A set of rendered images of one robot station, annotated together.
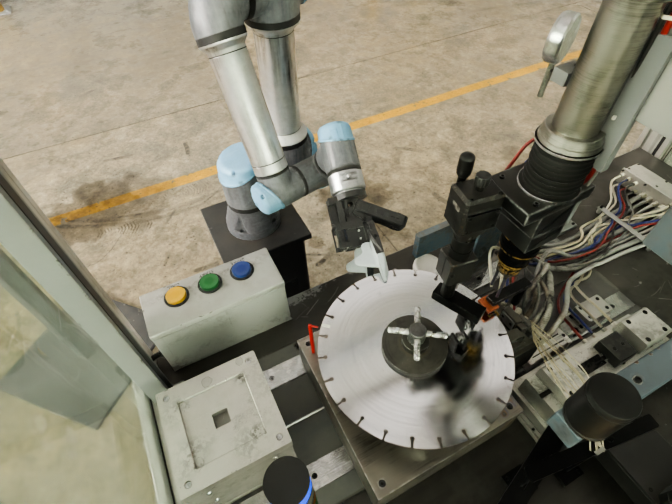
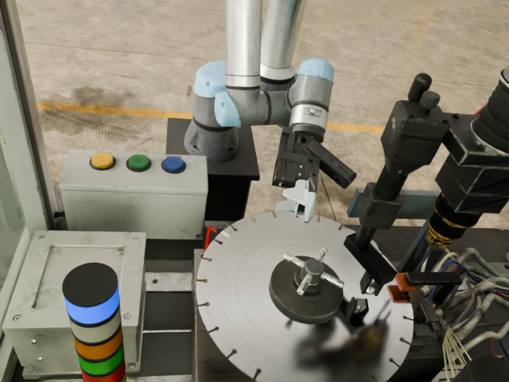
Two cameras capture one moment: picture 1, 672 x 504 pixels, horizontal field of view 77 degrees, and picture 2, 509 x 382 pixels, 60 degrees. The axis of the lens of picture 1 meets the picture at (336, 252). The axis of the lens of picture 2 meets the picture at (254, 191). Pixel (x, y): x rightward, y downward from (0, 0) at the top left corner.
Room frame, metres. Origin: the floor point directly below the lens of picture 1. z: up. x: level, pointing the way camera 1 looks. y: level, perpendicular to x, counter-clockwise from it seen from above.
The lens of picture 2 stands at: (-0.09, -0.10, 1.49)
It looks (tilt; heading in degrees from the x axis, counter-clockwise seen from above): 41 degrees down; 11
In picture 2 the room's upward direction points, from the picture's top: 12 degrees clockwise
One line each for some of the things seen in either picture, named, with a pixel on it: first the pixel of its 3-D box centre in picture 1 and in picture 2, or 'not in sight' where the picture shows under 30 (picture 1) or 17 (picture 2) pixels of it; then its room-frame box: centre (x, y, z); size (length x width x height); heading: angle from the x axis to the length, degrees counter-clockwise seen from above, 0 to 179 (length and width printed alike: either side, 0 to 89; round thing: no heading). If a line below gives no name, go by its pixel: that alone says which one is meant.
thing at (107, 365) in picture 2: not in sight; (100, 348); (0.09, 0.06, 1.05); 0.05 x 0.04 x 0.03; 26
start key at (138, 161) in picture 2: (210, 283); (138, 164); (0.52, 0.27, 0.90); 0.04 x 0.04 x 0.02
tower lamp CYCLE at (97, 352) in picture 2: not in sight; (98, 331); (0.09, 0.06, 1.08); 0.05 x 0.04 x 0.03; 26
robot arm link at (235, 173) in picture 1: (245, 174); (220, 92); (0.85, 0.23, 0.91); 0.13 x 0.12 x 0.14; 127
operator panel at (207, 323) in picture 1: (220, 308); (138, 195); (0.51, 0.26, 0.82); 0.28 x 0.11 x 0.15; 116
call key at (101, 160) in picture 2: (176, 296); (102, 162); (0.49, 0.33, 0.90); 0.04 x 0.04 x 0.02
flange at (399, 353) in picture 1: (414, 342); (307, 283); (0.34, -0.13, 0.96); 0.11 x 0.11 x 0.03
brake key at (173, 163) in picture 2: (241, 270); (173, 165); (0.55, 0.20, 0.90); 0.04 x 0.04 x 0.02
